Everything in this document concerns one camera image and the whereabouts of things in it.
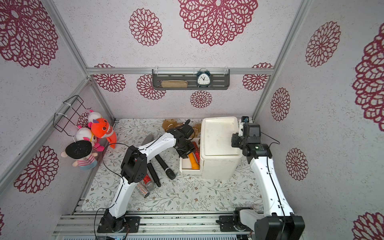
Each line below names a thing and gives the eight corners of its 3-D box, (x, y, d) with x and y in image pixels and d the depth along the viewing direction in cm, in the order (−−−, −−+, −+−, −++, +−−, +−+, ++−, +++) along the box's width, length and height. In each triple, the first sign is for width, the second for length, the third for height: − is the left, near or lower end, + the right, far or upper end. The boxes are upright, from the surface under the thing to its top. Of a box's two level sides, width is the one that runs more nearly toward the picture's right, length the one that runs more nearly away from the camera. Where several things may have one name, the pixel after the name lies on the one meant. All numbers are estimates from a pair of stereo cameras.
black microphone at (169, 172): (171, 180, 90) (171, 178, 88) (153, 160, 99) (152, 157, 97) (177, 176, 92) (176, 173, 89) (159, 156, 101) (158, 153, 98)
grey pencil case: (141, 145, 107) (140, 143, 105) (139, 141, 109) (138, 139, 107) (154, 139, 110) (154, 137, 108) (152, 135, 113) (151, 133, 111)
